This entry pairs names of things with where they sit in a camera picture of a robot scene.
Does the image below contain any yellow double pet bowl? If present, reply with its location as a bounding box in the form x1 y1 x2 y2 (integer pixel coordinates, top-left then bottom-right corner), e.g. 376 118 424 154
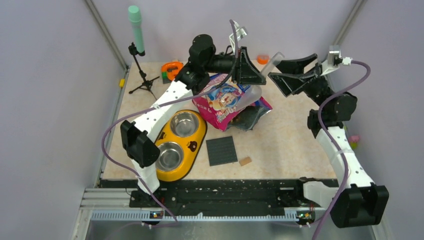
155 109 208 182

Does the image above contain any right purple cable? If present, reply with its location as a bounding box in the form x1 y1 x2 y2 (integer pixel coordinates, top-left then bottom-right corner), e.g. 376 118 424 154
311 60 372 240

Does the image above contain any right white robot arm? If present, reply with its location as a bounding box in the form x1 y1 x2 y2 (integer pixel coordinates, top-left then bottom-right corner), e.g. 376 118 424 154
261 45 389 228

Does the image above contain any orange tape dispenser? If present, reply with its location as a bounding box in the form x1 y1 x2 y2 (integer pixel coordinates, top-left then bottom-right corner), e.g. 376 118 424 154
161 61 184 84

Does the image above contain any purple cable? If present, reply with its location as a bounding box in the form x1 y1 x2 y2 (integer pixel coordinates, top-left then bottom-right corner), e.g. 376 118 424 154
311 60 372 240
101 19 239 229

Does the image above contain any orange semicircle container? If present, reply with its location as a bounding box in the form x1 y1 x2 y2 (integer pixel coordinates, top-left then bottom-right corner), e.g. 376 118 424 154
256 54 270 65

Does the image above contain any clear plastic scoop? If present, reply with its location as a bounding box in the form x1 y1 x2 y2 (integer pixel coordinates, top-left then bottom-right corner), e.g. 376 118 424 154
235 51 285 112

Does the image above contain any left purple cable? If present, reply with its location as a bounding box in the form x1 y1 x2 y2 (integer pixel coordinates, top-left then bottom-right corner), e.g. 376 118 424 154
101 19 239 229

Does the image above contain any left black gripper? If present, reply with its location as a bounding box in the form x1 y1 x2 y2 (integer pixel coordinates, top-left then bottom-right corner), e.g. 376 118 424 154
203 45 266 85

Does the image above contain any small wooden block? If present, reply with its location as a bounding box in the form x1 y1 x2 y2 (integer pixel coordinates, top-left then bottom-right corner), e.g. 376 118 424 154
238 157 252 167

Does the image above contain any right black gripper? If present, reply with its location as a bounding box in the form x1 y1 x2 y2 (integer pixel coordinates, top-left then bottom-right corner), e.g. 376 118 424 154
268 53 333 112

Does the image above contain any yellow clip on frame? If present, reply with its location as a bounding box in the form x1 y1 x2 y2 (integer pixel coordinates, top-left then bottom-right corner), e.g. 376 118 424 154
119 78 125 88

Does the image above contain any dark grey square baseplate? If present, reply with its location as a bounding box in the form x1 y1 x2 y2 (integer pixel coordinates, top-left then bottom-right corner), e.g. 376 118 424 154
206 136 238 167

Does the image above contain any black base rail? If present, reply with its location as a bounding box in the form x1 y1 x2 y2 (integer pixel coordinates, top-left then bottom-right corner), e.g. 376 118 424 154
98 179 318 217

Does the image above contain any pink pet food bag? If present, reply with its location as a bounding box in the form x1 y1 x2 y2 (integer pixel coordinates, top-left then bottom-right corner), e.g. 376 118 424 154
192 74 273 132

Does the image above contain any green microphone on tripod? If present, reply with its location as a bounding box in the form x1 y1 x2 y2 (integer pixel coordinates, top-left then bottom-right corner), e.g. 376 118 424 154
127 5 159 100

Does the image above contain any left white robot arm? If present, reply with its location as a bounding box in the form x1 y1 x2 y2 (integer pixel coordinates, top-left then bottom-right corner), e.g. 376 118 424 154
120 20 266 207

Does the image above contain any pink green toy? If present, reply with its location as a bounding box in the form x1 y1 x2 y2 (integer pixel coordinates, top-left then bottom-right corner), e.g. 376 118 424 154
347 135 360 150

